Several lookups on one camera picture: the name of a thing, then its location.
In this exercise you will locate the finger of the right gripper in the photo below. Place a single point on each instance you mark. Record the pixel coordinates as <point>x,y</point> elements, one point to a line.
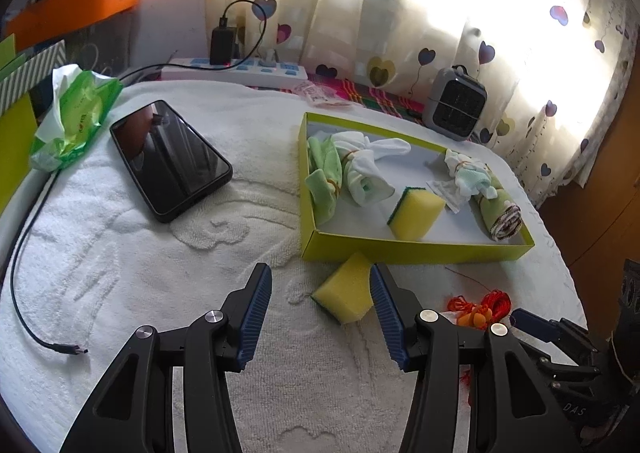
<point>567,336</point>

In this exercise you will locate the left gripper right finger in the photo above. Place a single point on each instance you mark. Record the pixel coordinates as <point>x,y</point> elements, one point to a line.
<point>512,408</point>

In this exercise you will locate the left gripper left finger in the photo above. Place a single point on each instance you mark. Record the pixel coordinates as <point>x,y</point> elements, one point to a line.
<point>129,410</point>

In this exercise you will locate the green towel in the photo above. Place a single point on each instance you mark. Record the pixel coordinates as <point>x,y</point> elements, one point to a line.
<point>502,216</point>

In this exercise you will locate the white mint cloth bundle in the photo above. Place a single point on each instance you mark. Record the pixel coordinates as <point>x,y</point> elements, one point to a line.
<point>471,176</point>

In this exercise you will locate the white paper packet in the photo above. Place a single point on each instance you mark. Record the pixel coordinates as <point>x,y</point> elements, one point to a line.
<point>449,192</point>

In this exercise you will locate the yellow green sponge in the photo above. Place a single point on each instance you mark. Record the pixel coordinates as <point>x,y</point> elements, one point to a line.
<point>346,293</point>
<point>415,213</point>

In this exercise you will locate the green cloth bundle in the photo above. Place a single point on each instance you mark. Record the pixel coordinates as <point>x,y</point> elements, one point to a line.
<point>324,181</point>

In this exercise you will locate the orange red tassel ornament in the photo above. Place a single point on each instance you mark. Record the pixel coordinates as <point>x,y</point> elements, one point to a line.
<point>493,308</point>

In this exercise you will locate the white towel cover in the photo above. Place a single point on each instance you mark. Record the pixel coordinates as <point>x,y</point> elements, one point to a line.
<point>97,265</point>

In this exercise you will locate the yellow-green shallow box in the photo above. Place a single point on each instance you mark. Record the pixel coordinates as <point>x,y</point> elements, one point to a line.
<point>453,238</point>

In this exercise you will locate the black smartphone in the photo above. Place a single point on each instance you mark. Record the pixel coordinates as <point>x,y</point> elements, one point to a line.
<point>172,165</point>

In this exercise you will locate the grey portable fan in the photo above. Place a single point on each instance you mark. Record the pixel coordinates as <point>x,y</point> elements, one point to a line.
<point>454,104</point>

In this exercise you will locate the plaid colourful cloth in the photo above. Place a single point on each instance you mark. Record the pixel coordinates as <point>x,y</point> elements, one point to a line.
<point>380,100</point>

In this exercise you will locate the heart pattern curtain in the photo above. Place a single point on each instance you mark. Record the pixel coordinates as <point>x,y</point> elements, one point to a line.
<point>555,71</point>

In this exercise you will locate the green tissue pack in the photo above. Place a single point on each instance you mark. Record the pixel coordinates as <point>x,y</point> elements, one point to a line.
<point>81,101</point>

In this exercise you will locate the striped green gift box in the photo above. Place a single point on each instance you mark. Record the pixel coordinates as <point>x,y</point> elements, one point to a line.
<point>19,75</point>

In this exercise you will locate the white power strip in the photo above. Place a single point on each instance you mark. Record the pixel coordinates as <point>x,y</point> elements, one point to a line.
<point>253,73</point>

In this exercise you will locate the black charger adapter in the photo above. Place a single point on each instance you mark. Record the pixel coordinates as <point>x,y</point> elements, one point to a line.
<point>222,43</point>

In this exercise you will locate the orange tray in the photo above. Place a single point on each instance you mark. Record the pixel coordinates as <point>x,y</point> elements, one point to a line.
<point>49,19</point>

